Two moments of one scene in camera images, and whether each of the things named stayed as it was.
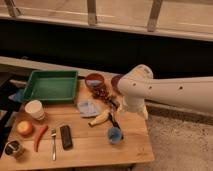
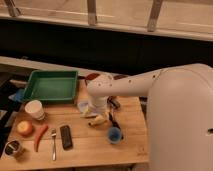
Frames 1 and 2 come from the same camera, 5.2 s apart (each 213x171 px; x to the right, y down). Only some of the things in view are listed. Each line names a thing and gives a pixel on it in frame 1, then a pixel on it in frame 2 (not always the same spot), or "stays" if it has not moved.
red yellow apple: x=24 y=128 stays
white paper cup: x=35 y=109 stays
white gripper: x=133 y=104 to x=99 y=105
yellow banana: x=99 y=119 stays
